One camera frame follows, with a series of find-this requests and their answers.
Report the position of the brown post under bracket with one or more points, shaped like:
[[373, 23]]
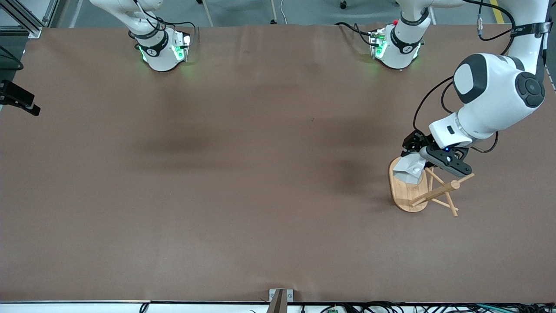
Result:
[[278, 304]]

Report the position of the wooden cup rack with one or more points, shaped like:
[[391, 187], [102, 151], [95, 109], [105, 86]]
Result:
[[406, 198]]

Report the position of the metal table edge bracket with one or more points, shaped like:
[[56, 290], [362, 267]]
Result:
[[289, 294]]

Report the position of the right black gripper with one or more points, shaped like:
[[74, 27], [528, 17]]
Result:
[[16, 93]]

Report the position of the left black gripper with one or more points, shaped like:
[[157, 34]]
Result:
[[415, 141]]

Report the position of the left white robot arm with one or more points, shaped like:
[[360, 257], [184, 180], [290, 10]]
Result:
[[491, 95]]

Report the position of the white table edge rail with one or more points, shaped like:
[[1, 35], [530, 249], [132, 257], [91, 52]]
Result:
[[65, 307]]

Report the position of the white faceted cup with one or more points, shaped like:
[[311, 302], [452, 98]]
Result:
[[408, 171]]

